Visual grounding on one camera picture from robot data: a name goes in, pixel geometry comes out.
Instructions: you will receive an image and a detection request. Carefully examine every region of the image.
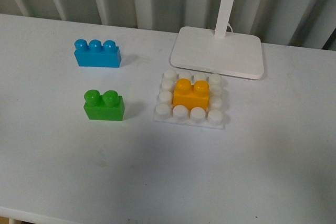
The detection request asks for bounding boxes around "yellow toy block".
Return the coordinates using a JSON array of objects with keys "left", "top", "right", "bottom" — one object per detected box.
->
[{"left": 173, "top": 79, "right": 209, "bottom": 110}]

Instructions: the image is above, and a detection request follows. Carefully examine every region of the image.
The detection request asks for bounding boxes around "green toy block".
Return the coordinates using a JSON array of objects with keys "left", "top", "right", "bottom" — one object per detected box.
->
[{"left": 83, "top": 90, "right": 125, "bottom": 121}]

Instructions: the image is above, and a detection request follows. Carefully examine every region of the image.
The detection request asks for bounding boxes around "blue toy block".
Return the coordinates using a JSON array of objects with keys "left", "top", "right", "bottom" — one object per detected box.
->
[{"left": 74, "top": 39, "right": 121, "bottom": 68}]

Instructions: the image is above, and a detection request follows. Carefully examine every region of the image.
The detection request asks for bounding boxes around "white desk lamp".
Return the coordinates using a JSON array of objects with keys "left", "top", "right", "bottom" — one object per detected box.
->
[{"left": 170, "top": 0, "right": 264, "bottom": 80}]

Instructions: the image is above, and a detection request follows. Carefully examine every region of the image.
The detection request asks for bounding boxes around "grey pleated curtain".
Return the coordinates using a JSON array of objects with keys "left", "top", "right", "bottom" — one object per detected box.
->
[{"left": 1, "top": 0, "right": 335, "bottom": 50}]

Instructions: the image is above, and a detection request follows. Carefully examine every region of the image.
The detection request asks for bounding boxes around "white studded base plate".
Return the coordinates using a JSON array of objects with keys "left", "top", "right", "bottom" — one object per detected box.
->
[{"left": 154, "top": 69, "right": 224, "bottom": 129}]

